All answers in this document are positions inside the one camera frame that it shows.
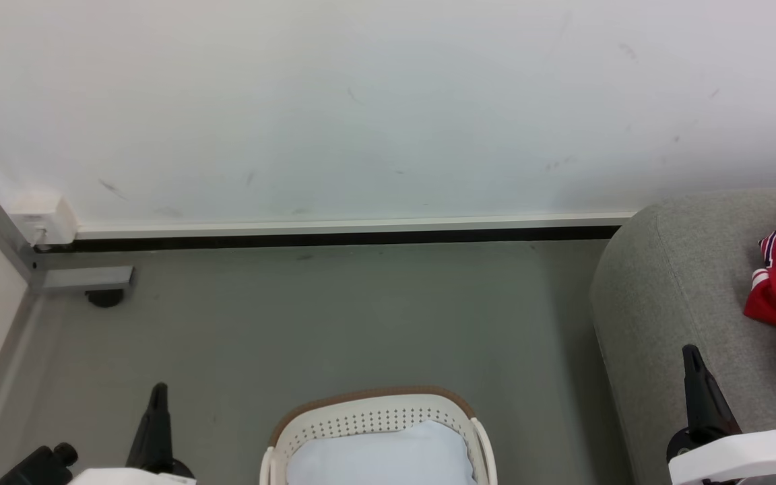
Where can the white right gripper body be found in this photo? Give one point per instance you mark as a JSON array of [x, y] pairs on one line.
[[745, 458]]

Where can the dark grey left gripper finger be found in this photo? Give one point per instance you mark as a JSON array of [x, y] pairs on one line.
[[155, 431]]

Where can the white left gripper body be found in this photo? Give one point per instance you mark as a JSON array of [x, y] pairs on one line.
[[125, 478]]

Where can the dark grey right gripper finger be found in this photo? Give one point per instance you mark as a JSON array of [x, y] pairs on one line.
[[701, 397]]

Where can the white laundry basket brown rim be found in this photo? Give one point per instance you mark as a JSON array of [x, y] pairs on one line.
[[374, 407]]

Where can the grey fabric sofa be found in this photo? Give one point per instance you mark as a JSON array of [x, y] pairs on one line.
[[671, 303]]

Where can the light blue cloth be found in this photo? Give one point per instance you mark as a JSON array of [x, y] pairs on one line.
[[381, 458]]

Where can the white and black baseboard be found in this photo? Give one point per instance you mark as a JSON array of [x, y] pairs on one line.
[[361, 230]]

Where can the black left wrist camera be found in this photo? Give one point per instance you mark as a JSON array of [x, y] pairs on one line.
[[34, 468]]

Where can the black round frame foot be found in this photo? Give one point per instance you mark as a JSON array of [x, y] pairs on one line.
[[105, 298]]

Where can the white wall outlet box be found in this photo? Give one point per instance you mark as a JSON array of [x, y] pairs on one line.
[[44, 219]]

